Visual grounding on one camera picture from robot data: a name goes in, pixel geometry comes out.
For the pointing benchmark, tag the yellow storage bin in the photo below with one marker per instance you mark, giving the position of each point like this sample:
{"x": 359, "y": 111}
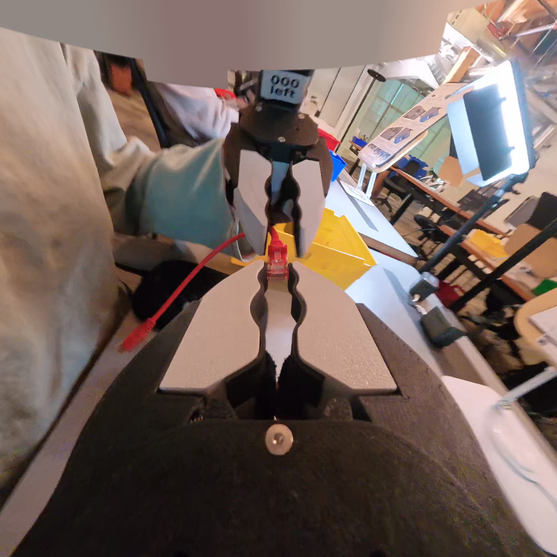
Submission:
{"x": 339, "y": 256}

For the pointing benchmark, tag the overhead studio lamp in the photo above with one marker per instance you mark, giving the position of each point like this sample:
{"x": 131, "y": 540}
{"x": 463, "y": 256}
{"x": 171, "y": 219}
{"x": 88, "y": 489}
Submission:
{"x": 491, "y": 126}

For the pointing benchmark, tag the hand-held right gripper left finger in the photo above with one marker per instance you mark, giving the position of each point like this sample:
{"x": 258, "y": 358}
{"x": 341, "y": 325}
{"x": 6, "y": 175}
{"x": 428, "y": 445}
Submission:
{"x": 209, "y": 335}

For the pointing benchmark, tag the red storage bin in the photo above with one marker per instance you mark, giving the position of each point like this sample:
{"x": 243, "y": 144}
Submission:
{"x": 328, "y": 139}

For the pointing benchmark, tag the yellow box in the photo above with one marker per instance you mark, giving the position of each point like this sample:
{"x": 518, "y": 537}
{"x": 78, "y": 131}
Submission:
{"x": 487, "y": 243}

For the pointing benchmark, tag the red basket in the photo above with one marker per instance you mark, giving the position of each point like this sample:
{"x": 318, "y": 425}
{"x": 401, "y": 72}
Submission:
{"x": 450, "y": 293}

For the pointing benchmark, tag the black floor lamp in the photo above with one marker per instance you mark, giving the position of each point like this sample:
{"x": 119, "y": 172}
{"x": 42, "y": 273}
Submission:
{"x": 377, "y": 75}

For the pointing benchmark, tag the grey charger box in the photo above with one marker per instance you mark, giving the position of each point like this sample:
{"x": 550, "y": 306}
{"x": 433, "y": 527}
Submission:
{"x": 424, "y": 285}
{"x": 441, "y": 326}

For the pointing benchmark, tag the black dimpled wrist pad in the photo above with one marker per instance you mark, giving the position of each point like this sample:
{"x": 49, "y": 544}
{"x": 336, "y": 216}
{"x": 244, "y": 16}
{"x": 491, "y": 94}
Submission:
{"x": 174, "y": 287}

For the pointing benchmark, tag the blue storage bin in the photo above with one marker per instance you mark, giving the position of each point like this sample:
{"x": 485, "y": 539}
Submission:
{"x": 337, "y": 165}

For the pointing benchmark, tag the wooden office desk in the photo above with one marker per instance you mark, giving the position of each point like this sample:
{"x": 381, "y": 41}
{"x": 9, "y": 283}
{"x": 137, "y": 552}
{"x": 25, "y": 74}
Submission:
{"x": 435, "y": 191}

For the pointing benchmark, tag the black light stand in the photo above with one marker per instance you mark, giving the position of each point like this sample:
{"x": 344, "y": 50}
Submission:
{"x": 478, "y": 217}

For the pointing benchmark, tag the white board stand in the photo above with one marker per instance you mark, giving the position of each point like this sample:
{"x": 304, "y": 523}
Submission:
{"x": 500, "y": 435}

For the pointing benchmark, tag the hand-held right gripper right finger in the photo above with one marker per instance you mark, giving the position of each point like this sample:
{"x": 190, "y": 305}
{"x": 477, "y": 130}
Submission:
{"x": 343, "y": 339}

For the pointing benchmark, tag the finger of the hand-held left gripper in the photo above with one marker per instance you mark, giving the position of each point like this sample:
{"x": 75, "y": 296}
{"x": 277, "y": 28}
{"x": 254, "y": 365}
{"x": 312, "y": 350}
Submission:
{"x": 311, "y": 196}
{"x": 252, "y": 196}

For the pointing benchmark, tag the black pole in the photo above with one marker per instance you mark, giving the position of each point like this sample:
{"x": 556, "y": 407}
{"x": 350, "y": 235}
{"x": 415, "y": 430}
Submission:
{"x": 504, "y": 269}

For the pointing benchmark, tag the green storage bin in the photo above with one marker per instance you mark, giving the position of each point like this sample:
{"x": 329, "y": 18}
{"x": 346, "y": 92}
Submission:
{"x": 546, "y": 287}

